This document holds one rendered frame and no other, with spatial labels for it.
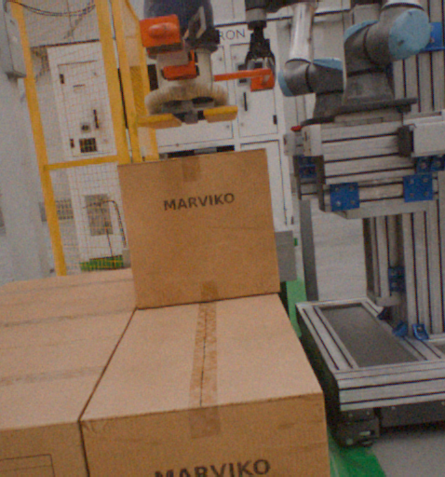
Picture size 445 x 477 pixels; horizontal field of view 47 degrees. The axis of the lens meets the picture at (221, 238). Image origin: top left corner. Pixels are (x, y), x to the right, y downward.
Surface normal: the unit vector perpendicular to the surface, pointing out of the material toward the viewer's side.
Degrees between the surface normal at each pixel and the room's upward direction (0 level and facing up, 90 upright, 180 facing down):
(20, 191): 90
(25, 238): 90
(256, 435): 90
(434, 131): 90
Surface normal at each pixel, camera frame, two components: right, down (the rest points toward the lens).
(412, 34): 0.42, 0.22
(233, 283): 0.03, 0.15
